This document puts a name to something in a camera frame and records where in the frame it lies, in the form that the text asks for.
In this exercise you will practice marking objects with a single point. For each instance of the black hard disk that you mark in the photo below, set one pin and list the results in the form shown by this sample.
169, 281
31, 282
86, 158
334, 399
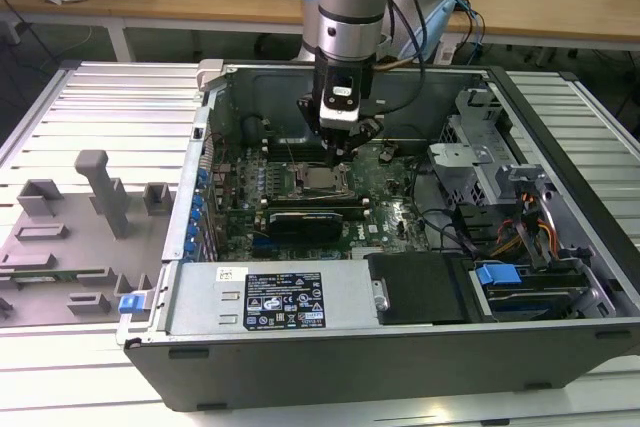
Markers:
530, 302

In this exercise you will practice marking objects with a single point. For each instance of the green RAM stick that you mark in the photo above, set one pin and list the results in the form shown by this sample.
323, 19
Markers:
45, 277

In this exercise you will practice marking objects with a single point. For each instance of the CPU socket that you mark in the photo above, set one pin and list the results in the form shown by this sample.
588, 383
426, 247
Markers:
320, 182

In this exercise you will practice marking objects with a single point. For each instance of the blue disk carrier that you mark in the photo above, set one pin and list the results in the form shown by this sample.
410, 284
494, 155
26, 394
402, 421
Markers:
497, 277

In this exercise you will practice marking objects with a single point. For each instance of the black round fan housing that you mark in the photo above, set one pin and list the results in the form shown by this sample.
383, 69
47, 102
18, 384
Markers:
252, 129

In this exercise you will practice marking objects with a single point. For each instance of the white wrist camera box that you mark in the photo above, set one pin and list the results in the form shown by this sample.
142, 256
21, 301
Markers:
340, 112

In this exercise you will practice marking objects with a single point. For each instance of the black plastic drive shroud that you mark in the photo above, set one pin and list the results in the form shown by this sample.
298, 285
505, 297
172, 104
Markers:
420, 287

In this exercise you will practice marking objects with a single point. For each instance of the metal drive cage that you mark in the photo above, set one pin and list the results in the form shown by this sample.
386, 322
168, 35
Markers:
465, 167

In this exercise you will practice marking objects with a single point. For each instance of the grey parts rack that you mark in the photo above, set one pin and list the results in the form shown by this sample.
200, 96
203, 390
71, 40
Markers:
85, 247

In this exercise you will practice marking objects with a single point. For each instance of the black graphics card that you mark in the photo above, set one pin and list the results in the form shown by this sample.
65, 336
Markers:
305, 227

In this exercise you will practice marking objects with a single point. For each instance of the blue case latch tab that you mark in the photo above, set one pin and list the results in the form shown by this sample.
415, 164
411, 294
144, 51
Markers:
129, 304

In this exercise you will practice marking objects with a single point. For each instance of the black open PC case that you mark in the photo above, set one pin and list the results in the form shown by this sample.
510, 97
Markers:
350, 372

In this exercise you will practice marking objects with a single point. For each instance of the grey power supply unit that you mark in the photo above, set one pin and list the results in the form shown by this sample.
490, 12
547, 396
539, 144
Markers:
200, 297

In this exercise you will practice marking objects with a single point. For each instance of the silver CPU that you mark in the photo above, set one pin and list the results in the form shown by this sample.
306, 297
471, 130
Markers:
319, 178

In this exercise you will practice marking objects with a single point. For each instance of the green motherboard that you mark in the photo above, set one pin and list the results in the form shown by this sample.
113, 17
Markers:
385, 207

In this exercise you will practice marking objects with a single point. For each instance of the blue expansion slot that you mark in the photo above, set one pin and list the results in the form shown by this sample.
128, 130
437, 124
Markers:
262, 247

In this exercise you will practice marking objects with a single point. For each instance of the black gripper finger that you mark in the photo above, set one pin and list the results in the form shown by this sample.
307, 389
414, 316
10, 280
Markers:
367, 132
312, 114

